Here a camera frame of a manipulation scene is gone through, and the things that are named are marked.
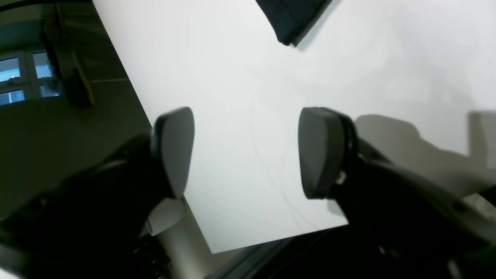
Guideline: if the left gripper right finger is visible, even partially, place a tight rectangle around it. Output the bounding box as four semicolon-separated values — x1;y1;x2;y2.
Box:
298;107;358;199

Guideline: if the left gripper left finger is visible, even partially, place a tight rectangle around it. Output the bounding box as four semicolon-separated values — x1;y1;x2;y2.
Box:
150;107;195;198

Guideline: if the black T-shirt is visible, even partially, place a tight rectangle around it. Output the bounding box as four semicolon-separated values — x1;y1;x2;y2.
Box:
256;0;336;46

